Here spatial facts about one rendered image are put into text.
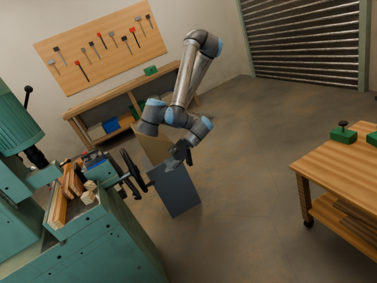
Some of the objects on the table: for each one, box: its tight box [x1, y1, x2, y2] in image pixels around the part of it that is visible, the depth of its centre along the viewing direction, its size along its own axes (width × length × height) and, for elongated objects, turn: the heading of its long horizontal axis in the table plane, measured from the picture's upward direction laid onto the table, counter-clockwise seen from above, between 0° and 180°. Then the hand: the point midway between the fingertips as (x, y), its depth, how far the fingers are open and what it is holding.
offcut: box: [81, 190, 96, 205], centre depth 94 cm, size 4×4×4 cm
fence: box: [43, 163, 61, 233], centre depth 110 cm, size 60×2×6 cm, turn 59°
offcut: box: [83, 180, 97, 191], centre depth 103 cm, size 4×3×4 cm
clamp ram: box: [73, 162, 86, 183], centre depth 113 cm, size 9×8×9 cm
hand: (167, 171), depth 120 cm, fingers closed
